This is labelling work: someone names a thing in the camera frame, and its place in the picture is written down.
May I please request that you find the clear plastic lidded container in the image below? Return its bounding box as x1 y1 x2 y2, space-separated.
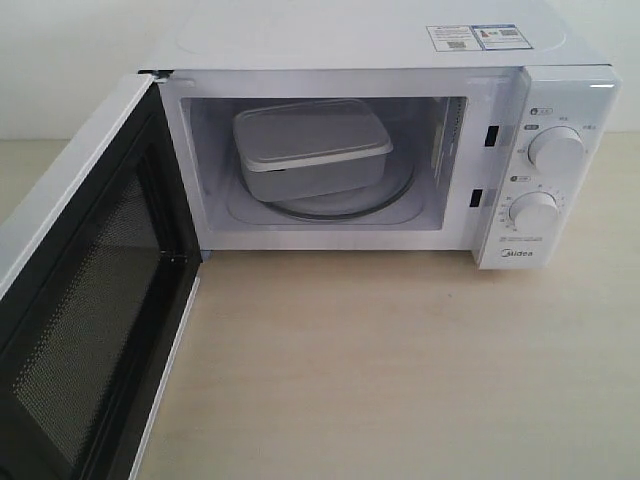
233 98 394 203

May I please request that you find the white microwave door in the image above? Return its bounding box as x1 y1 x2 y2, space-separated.
1 71 202 479

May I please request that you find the white Midea microwave body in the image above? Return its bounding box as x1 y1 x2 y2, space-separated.
141 1 621 270

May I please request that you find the glass turntable plate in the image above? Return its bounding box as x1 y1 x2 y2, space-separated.
259 164 418 223

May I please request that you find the white lower timer knob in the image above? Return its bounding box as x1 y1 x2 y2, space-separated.
509 192 559 233

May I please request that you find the white label sticker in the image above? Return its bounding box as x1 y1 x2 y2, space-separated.
426 25 482 52

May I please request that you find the white upper power knob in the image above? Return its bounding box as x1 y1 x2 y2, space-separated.
528 126 585 172

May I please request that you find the blue label sticker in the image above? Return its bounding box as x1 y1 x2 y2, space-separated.
471 24 532 51

